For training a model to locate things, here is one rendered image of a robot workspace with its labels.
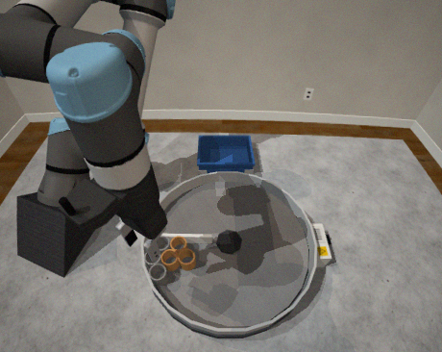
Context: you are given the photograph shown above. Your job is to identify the bronze bushing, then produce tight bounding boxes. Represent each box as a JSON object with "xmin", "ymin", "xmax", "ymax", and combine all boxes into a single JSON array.
[
  {"xmin": 170, "ymin": 236, "xmax": 187, "ymax": 255},
  {"xmin": 161, "ymin": 249, "xmax": 180, "ymax": 271},
  {"xmin": 178, "ymin": 249, "xmax": 196, "ymax": 271}
]

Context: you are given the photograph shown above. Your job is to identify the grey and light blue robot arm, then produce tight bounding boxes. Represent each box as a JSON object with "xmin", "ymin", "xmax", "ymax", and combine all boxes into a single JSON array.
[{"xmin": 0, "ymin": 0, "xmax": 176, "ymax": 207}]

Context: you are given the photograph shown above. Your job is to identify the grey round turntable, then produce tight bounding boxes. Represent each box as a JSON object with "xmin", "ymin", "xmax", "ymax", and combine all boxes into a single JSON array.
[{"xmin": 141, "ymin": 171, "xmax": 332, "ymax": 339}]

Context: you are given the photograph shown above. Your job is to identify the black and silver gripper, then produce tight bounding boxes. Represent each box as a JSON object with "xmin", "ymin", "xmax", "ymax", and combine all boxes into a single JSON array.
[{"xmin": 59, "ymin": 141, "xmax": 167, "ymax": 263}]

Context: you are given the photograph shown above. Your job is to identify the blue square crate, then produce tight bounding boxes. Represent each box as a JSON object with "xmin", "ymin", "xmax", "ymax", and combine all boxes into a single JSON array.
[{"xmin": 197, "ymin": 136, "xmax": 255, "ymax": 175}]

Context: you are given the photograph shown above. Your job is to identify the grey metal bushing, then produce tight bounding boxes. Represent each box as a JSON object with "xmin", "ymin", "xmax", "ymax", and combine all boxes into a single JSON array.
[
  {"xmin": 144, "ymin": 253, "xmax": 162, "ymax": 268},
  {"xmin": 157, "ymin": 236, "xmax": 171, "ymax": 254},
  {"xmin": 149, "ymin": 264, "xmax": 169, "ymax": 286}
]

